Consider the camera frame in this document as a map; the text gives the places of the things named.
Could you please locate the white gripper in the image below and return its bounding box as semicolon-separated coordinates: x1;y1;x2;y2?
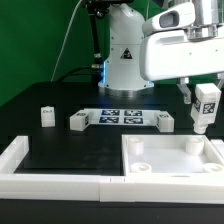
139;27;224;104

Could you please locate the white square tabletop part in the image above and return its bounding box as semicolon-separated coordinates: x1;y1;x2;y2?
122;135;224;176

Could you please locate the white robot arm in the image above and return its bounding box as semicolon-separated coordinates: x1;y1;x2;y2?
99;0;224;104

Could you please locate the white marker tag sheet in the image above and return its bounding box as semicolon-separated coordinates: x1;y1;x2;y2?
85;108;157;126

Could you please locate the white U-shaped fence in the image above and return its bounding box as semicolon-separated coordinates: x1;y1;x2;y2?
0;136;224;204

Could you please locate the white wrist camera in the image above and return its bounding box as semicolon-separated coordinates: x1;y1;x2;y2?
142;2;196;36

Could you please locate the black cable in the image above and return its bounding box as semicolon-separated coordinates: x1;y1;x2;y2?
57;65;94;83

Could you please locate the white cable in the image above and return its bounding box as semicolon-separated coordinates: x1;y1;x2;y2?
50;0;84;83

